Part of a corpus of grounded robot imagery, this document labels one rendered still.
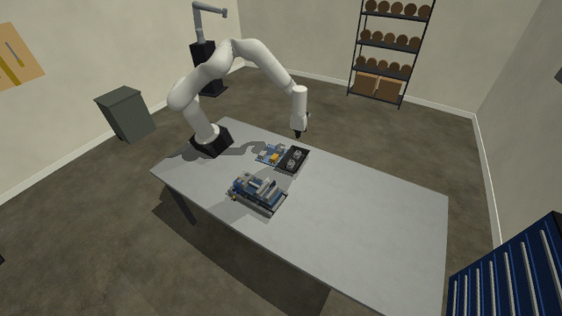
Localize yellow block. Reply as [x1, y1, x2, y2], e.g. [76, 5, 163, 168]
[270, 153, 279, 164]

